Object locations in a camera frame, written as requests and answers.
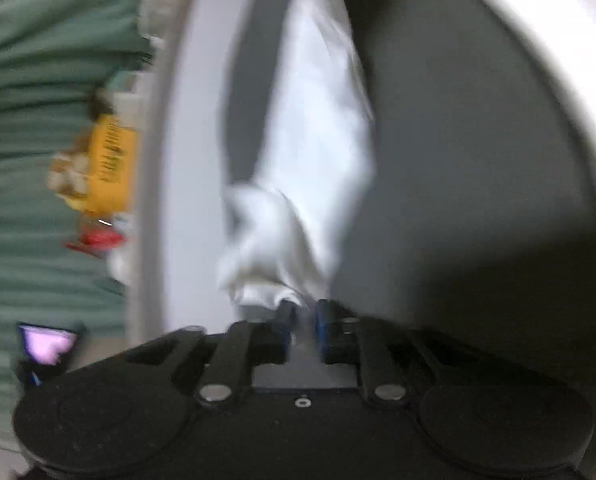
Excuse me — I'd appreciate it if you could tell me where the grey bed sheet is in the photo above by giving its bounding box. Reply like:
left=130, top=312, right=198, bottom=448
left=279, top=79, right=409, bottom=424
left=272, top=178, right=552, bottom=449
left=218, top=0, right=596, bottom=411

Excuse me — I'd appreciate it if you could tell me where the white garment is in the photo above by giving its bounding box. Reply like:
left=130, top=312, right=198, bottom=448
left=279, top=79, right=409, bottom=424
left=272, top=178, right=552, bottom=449
left=215, top=0, right=379, bottom=311

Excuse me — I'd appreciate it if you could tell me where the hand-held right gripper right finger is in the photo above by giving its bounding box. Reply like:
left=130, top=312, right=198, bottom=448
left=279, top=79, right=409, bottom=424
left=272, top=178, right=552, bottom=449
left=314, top=299, right=461, bottom=408

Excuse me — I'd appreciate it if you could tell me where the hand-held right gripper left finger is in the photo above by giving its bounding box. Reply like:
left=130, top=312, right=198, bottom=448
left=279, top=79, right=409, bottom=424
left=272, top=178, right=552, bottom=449
left=123, top=300, right=299, bottom=408

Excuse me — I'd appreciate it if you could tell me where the tan lumpy object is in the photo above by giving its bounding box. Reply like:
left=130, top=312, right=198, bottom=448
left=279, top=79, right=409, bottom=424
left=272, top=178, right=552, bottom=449
left=47, top=130, right=93, bottom=211

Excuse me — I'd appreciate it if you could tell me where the yellow box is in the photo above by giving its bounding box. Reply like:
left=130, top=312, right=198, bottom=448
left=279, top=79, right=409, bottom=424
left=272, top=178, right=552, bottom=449
left=85, top=112, right=140, bottom=216

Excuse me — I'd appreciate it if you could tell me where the red small object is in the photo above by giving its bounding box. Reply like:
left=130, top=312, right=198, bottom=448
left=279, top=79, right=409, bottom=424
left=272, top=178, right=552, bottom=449
left=63, top=227, right=125, bottom=257

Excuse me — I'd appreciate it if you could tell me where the green curtain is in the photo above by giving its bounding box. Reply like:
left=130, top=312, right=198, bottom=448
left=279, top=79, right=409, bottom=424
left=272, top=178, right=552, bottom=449
left=0, top=0, right=189, bottom=456

